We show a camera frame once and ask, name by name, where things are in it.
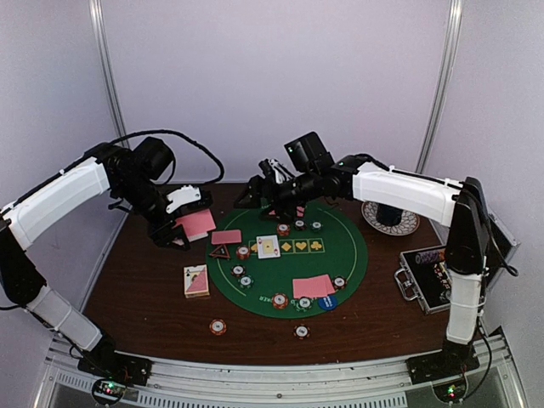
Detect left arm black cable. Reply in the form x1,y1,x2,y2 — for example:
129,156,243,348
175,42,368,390
110,129,225,186

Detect black red triangular dealer button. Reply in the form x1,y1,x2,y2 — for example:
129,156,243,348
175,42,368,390
209,244,231,260

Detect patterned ceramic saucer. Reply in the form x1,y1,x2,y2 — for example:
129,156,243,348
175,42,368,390
361,201,420,237

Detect left aluminium frame post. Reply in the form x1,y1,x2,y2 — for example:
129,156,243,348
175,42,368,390
88,0,127,139

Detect brown poker chip stack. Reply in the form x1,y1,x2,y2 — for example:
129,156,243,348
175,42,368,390
293,325,310,340

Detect round green poker mat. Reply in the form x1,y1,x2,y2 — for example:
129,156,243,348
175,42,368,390
207,201,369,320

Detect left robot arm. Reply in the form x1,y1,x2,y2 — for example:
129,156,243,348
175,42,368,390
1,137,201,377

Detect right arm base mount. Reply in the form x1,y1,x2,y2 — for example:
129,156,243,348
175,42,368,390
405,351,480,385

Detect dark blue mug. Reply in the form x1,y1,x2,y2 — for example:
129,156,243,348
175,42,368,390
376,203,403,227

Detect aluminium poker chip case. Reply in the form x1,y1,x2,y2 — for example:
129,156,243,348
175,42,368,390
394,210,520,315

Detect face up ace card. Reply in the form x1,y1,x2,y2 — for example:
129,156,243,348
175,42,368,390
256,235,281,259

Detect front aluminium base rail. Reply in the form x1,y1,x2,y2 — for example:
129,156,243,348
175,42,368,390
33,326,528,408

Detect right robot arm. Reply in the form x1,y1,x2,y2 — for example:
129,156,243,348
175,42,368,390
234,132,519,376

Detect brown 100 poker chips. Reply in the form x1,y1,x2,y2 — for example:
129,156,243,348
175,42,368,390
294,219,307,230

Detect red playing card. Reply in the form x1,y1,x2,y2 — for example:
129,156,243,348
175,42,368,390
316,275,336,298
211,229,242,246

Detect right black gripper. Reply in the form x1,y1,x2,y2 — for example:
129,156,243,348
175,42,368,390
235,168,321,224

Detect card deck box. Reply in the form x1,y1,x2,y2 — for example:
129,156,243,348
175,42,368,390
184,264,210,298

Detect orange poker chip stack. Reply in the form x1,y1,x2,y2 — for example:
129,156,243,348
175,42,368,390
209,319,227,336

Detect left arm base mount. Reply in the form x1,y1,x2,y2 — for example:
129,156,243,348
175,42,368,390
77,352,153,386

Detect blue small blind button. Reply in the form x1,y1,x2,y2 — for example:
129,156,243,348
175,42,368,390
318,296,338,311

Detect red chips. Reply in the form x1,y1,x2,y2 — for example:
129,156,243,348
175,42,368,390
236,246,251,260
272,293,289,310
276,224,291,236

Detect green chip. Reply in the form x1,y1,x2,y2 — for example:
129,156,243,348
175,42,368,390
295,297,313,312
310,221,323,232
238,275,254,290

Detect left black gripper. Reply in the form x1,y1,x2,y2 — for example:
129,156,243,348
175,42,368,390
116,174,190,251

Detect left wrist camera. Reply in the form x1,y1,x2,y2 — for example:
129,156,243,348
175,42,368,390
166,185,213,214

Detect right aluminium frame post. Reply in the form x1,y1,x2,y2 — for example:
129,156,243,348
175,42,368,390
416,0,464,174

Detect aluminium frame post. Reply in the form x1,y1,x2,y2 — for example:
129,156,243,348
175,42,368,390
416,0,464,174
88,0,127,139

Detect red card deck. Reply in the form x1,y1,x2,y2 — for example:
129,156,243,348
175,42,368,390
176,209,216,242

